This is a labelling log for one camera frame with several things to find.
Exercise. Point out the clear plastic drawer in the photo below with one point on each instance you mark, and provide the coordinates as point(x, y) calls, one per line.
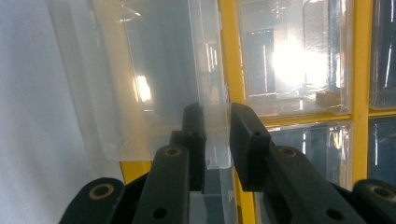
point(109, 77)

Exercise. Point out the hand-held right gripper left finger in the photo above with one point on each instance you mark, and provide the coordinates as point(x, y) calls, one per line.
point(194, 146)

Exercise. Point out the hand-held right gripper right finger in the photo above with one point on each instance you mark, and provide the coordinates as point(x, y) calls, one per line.
point(249, 149)

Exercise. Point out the grid of clear drawers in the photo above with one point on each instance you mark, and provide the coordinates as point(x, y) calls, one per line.
point(295, 62)

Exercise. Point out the yellow and black parts organizer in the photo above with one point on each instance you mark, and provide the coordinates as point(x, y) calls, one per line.
point(361, 62)

